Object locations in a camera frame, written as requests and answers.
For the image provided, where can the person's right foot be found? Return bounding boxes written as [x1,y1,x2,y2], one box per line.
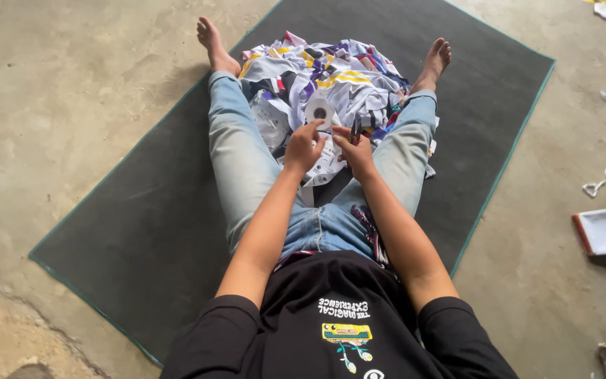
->
[410,37,452,95]

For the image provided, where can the person's right hand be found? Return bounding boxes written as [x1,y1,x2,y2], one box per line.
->
[331,125,378,181]

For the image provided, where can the person's foot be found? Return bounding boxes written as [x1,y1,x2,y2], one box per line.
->
[410,37,452,95]
[196,16,242,78]

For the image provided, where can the person's left foot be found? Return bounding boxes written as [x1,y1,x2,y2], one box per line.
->
[196,16,242,78]

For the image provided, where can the heap of colourful fabric pieces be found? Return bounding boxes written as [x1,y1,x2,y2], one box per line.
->
[238,31,439,180]

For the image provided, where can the person's left hand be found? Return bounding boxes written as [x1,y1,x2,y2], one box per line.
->
[283,119,330,178]

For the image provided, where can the person's light blue jeans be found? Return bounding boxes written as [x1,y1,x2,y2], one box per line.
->
[207,71,438,260]

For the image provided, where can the person's black printed t-shirt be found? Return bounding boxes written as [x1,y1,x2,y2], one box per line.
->
[160,251,520,379]

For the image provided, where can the dark patterned cloth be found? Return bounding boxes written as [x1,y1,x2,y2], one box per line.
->
[349,204,394,269]

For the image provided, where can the white label tape roll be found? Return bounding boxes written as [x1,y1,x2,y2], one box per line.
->
[304,95,339,132]

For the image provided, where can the dark grey green-edged mat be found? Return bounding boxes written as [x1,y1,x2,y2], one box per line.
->
[28,0,557,367]

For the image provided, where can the white twisted fabric scrap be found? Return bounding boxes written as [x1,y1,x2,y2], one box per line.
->
[582,166,606,199]

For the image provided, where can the white printed label strip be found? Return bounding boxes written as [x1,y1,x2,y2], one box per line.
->
[277,133,349,207]

